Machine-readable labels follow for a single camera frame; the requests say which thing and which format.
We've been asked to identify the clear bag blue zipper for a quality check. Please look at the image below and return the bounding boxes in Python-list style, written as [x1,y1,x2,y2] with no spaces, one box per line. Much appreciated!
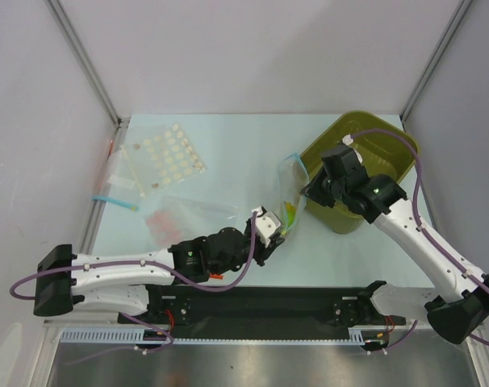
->
[277,153,309,236]
[93,151,141,211]

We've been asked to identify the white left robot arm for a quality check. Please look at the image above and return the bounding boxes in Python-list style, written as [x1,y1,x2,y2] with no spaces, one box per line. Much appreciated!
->
[33,212,284,323]

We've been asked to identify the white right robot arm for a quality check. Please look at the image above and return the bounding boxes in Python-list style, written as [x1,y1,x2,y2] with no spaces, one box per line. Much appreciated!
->
[302,144,489,344]

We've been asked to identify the clear bag red zipper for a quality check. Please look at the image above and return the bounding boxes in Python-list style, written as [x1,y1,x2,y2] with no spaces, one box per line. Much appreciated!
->
[143,195,240,281]

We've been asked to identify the clear bag with round dots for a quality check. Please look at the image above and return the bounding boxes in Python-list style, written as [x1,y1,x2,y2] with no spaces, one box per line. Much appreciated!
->
[114,123,207,200]

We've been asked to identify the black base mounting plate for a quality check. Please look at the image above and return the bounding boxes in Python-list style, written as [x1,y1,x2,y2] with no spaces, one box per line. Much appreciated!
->
[137,285,409,339]

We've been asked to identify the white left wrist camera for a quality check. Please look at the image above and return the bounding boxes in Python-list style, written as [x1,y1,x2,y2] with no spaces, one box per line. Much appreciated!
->
[252,207,282,248]

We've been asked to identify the white slotted cable duct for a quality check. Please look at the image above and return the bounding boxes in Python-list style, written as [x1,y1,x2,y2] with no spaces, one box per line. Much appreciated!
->
[60,327,386,346]

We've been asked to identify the aluminium frame rail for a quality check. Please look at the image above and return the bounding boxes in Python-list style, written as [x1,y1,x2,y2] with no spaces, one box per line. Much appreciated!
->
[44,319,118,328]

